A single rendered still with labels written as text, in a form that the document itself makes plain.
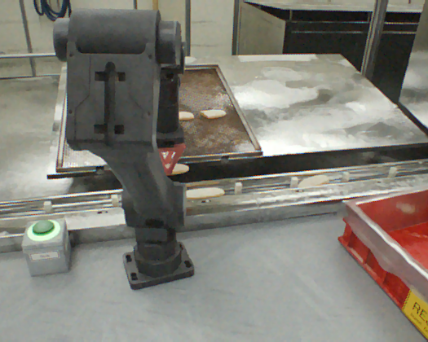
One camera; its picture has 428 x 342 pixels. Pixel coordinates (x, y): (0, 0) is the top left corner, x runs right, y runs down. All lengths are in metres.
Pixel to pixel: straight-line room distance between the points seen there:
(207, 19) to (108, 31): 3.95
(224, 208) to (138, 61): 0.55
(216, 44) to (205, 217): 3.63
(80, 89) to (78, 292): 0.47
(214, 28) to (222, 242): 3.64
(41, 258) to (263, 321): 0.40
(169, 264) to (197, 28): 3.72
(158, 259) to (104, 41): 0.45
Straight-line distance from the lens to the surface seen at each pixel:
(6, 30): 4.64
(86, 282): 0.78
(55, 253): 0.77
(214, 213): 0.84
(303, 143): 1.10
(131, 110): 0.35
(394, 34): 3.06
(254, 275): 0.77
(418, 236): 0.97
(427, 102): 1.34
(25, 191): 1.06
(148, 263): 0.72
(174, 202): 0.65
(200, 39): 4.33
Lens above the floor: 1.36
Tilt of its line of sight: 30 degrees down
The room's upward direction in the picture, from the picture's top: 3 degrees clockwise
